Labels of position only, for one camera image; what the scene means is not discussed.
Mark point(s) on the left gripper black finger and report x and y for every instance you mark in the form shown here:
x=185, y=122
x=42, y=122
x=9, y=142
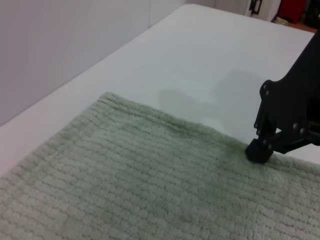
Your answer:
x=295, y=143
x=280, y=105

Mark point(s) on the black background frame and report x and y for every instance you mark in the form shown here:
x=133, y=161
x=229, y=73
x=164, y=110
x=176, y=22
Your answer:
x=255, y=7

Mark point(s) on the red background box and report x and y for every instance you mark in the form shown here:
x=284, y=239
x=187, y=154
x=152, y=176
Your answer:
x=291, y=10

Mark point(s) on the pale green ribbed towel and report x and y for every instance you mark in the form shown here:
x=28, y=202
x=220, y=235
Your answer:
x=140, y=180

